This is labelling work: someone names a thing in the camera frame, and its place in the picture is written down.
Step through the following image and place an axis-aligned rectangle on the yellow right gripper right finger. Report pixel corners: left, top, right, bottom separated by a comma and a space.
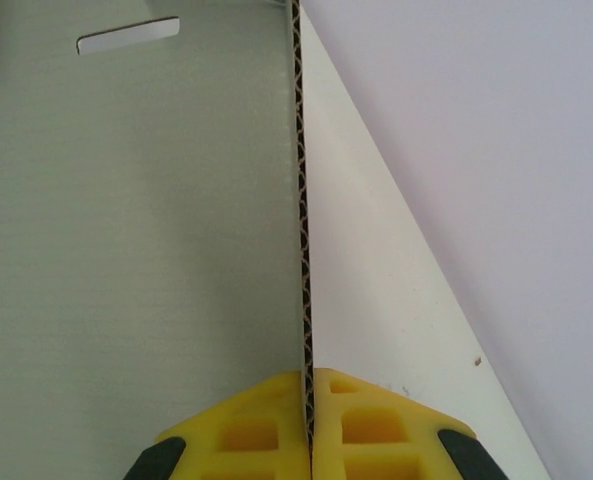
310, 367, 503, 480

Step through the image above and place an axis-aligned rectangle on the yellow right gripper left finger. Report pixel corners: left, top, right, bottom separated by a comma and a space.
128, 369, 311, 480

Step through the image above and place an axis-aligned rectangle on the grey corrugated cardboard box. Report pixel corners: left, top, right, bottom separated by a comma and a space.
0, 0, 318, 480

